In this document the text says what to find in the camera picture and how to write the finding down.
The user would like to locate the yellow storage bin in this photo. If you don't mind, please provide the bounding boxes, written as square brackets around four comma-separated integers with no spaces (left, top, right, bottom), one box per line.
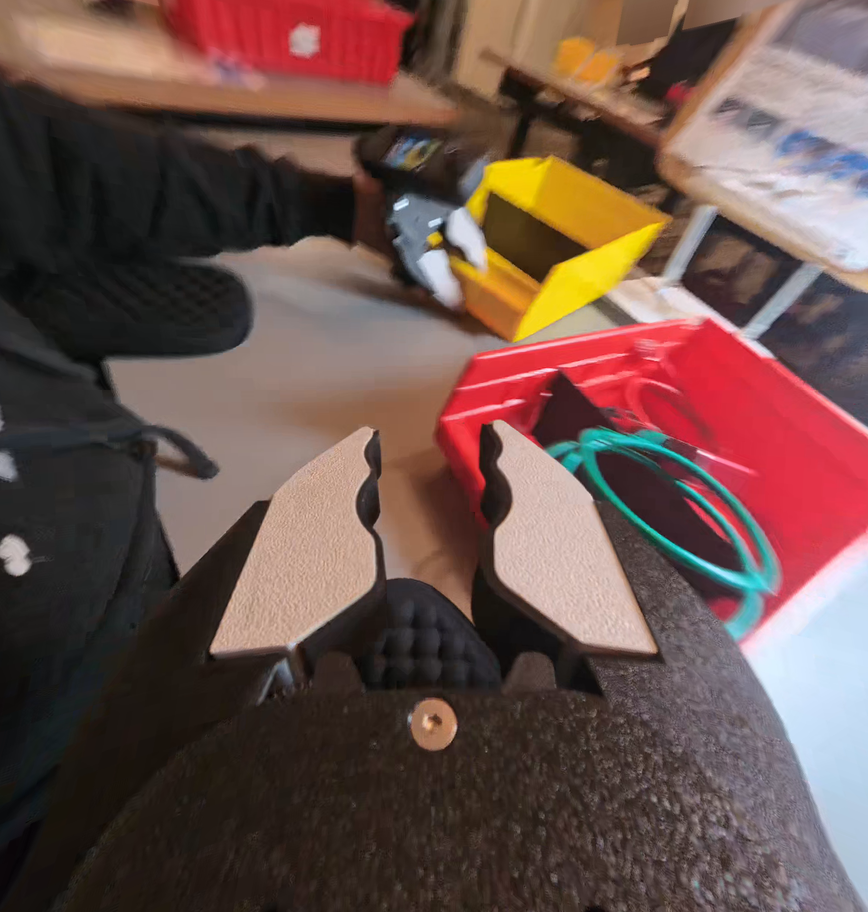
[448,155,671,343]

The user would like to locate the green ethernet cable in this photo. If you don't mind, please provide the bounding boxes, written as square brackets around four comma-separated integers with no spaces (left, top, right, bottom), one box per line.
[547,427,783,641]

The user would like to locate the white wire stand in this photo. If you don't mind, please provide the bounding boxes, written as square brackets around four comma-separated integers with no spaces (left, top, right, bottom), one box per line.
[658,207,827,339]

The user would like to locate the red storage bin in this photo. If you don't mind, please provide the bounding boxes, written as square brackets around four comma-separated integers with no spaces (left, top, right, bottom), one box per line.
[436,318,868,646]

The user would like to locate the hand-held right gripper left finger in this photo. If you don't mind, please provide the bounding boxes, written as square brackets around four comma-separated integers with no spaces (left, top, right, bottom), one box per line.
[209,427,388,664]

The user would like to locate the red ribbed crate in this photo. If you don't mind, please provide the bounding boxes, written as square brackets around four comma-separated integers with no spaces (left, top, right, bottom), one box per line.
[160,0,415,85]

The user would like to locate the person's black jacket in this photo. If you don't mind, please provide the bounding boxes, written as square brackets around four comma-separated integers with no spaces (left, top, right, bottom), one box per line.
[0,278,221,892]

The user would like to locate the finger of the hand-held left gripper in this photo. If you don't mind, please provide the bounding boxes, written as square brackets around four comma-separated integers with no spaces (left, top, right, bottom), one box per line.
[443,207,489,273]
[416,248,466,310]

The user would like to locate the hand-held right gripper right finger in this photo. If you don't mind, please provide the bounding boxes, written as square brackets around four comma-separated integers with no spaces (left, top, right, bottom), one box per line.
[473,420,659,656]

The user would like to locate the person's left forearm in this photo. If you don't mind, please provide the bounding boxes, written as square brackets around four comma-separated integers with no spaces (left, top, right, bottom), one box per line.
[0,64,357,279]

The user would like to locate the wooden table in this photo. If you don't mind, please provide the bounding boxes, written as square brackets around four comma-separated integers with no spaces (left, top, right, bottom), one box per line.
[0,0,463,131]

